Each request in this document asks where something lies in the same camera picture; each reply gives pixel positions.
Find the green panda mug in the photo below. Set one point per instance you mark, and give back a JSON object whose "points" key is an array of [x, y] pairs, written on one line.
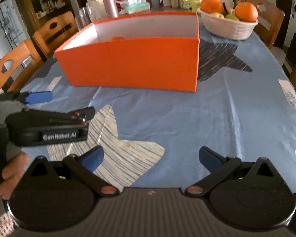
{"points": [[190, 5]]}

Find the person's left hand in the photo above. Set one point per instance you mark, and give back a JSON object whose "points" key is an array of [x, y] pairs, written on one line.
{"points": [[12, 174]]}

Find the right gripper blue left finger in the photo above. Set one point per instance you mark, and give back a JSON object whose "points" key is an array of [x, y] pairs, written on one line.
{"points": [[81, 168]]}

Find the wooden chair far left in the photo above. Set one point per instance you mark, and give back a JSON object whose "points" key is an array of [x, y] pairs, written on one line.
{"points": [[55, 32]]}

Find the clear glass jar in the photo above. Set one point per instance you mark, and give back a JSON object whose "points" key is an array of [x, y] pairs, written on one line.
{"points": [[82, 19]]}

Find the orange in basket left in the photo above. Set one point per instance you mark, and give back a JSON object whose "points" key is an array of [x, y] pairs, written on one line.
{"points": [[211, 6]]}

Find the wooden chair far right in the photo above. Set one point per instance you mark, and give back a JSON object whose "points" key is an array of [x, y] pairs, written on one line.
{"points": [[270, 20]]}

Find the orange in basket right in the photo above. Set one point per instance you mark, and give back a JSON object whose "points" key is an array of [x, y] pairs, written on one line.
{"points": [[246, 12]]}

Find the wooden chair near left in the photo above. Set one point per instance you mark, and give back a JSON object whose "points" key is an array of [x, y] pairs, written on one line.
{"points": [[11, 61]]}

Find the pink thermos bottle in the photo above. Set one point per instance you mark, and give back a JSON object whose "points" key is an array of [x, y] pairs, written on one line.
{"points": [[111, 8]]}

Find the orange in basket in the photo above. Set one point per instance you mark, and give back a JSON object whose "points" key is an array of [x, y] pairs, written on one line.
{"points": [[246, 12], [211, 6]]}

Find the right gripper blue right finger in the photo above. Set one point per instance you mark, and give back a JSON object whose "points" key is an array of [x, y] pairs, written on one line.
{"points": [[220, 169]]}

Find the wooden bookshelf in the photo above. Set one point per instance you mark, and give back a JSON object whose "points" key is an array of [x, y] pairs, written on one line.
{"points": [[35, 13]]}

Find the tissue box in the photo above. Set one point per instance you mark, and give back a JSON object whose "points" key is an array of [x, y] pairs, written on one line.
{"points": [[136, 6]]}

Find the orange cardboard box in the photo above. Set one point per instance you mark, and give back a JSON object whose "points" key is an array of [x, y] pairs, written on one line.
{"points": [[155, 50]]}

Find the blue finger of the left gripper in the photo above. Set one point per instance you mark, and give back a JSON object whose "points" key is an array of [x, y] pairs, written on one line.
{"points": [[55, 118], [34, 97]]}

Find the white fruit basket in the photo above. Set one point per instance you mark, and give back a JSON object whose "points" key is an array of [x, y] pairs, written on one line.
{"points": [[227, 28]]}

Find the blue patterned tablecloth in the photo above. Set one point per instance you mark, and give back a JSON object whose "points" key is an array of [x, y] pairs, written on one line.
{"points": [[151, 138]]}

